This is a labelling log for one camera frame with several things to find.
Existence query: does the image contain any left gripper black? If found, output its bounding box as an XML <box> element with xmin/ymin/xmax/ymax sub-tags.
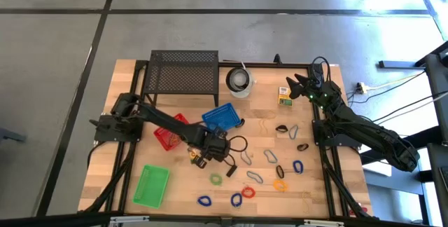
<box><xmin>195</xmin><ymin>127</ymin><xmax>232</xmax><ymax>170</ymax></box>

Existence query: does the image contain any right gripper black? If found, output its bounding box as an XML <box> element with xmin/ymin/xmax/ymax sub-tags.
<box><xmin>286</xmin><ymin>74</ymin><xmax>333</xmax><ymax>105</ymax></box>

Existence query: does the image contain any large yellow green crayon box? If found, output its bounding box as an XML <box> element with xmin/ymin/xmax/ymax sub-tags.
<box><xmin>188</xmin><ymin>147</ymin><xmax>201</xmax><ymax>165</ymax></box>

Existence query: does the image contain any small yellow green box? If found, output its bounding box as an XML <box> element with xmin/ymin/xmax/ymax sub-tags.
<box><xmin>278</xmin><ymin>85</ymin><xmax>294</xmax><ymax>108</ymax></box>

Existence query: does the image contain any yellow rubber band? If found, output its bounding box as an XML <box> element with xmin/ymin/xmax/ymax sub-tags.
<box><xmin>163</xmin><ymin>132</ymin><xmax>182</xmax><ymax>148</ymax></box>
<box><xmin>258</xmin><ymin>109</ymin><xmax>278</xmax><ymax>135</ymax></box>
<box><xmin>301</xmin><ymin>191</ymin><xmax>315</xmax><ymax>214</ymax></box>

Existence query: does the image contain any teal rubber band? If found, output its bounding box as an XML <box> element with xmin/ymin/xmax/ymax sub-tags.
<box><xmin>239</xmin><ymin>149</ymin><xmax>253</xmax><ymax>167</ymax></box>
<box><xmin>263</xmin><ymin>149</ymin><xmax>279</xmax><ymax>165</ymax></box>
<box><xmin>288</xmin><ymin>124</ymin><xmax>300</xmax><ymax>141</ymax></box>
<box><xmin>246</xmin><ymin>170</ymin><xmax>264</xmax><ymax>185</ymax></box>

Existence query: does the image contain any black desk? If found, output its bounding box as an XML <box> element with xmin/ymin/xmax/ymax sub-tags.
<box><xmin>360</xmin><ymin>41</ymin><xmax>448</xmax><ymax>227</ymax></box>

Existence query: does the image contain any red plastic basket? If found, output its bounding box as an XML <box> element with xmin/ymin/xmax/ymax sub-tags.
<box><xmin>153</xmin><ymin>113</ymin><xmax>190</xmax><ymax>151</ymax></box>

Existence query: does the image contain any blue plastic basket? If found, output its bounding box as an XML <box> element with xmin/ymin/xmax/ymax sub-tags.
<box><xmin>201</xmin><ymin>102</ymin><xmax>242</xmax><ymax>132</ymax></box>

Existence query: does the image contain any green plastic basket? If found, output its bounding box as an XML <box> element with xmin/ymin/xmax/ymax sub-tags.
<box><xmin>132</xmin><ymin>163</ymin><xmax>172</xmax><ymax>209</ymax></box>

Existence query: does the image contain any orange coil wristband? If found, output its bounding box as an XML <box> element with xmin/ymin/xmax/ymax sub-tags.
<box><xmin>272</xmin><ymin>179</ymin><xmax>288</xmax><ymax>193</ymax></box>

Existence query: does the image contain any black metal mesh shelf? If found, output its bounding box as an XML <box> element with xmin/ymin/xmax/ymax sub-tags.
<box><xmin>143</xmin><ymin>50</ymin><xmax>220</xmax><ymax>107</ymax></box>

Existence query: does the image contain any black rig crossbar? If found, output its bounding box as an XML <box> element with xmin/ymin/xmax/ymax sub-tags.
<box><xmin>0</xmin><ymin>209</ymin><xmax>448</xmax><ymax>227</ymax></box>

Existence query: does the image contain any grey chair base leg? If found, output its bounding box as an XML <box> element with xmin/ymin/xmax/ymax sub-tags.
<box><xmin>0</xmin><ymin>127</ymin><xmax>27</xmax><ymax>144</ymax></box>

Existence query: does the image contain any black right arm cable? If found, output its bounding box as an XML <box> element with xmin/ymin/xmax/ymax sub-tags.
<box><xmin>312</xmin><ymin>56</ymin><xmax>332</xmax><ymax>81</ymax></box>

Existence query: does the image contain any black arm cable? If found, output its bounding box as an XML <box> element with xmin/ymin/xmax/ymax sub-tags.
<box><xmin>312</xmin><ymin>56</ymin><xmax>332</xmax><ymax>81</ymax></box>
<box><xmin>227</xmin><ymin>135</ymin><xmax>249</xmax><ymax>153</ymax></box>

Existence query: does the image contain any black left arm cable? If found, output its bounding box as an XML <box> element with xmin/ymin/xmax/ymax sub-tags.
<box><xmin>227</xmin><ymin>135</ymin><xmax>249</xmax><ymax>153</ymax></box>

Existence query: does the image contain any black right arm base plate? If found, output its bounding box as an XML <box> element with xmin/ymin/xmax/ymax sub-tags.
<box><xmin>312</xmin><ymin>118</ymin><xmax>362</xmax><ymax>149</ymax></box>

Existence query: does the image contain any yellow floor cable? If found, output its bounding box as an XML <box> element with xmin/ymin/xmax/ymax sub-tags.
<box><xmin>365</xmin><ymin>71</ymin><xmax>426</xmax><ymax>92</ymax></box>

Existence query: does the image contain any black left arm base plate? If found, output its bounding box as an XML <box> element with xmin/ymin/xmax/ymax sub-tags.
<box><xmin>93</xmin><ymin>113</ymin><xmax>144</xmax><ymax>143</ymax></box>

